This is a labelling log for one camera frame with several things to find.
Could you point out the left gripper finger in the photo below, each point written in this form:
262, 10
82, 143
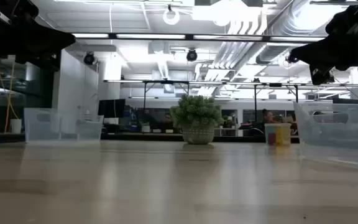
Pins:
48, 40

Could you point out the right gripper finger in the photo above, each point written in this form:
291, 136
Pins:
319, 51

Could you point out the red translucent medicine bottle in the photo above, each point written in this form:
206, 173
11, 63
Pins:
272, 139

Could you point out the clear plastic bin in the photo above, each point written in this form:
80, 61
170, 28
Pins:
61, 126
337, 137

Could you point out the black overhead light bar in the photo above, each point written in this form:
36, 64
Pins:
112, 36

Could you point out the person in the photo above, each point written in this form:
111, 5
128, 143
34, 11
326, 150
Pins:
168, 120
267, 118

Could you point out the white bucket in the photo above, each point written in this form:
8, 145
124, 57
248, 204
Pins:
15, 126

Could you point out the black computer monitor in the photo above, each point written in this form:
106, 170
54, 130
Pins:
111, 108

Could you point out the green plant in white pot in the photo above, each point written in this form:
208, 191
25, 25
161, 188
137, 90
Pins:
197, 115

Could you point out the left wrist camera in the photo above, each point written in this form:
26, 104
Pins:
1, 15

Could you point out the silver ventilation duct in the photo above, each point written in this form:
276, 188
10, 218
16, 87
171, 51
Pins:
291, 21

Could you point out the black workstation frame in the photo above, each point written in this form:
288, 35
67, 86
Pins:
275, 84
166, 82

